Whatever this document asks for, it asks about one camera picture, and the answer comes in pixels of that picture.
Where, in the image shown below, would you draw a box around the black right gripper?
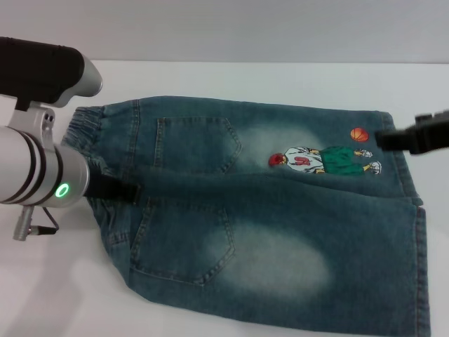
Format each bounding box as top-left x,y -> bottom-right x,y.
374,109 -> 449,156

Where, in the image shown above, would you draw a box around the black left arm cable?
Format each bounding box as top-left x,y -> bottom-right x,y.
29,206 -> 59,235

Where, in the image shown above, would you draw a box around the blue denim shorts with embroidery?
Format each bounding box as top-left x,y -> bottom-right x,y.
61,95 -> 432,337

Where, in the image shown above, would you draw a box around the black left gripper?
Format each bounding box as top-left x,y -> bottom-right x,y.
85,167 -> 142,206

